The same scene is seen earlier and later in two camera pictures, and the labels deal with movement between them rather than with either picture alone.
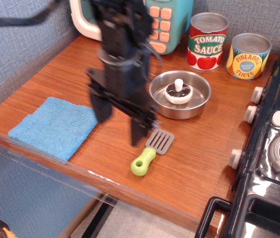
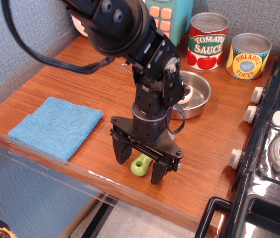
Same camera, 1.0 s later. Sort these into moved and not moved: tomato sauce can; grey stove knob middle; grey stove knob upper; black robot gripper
Moved: black robot gripper
Not moved: tomato sauce can; grey stove knob middle; grey stove knob upper
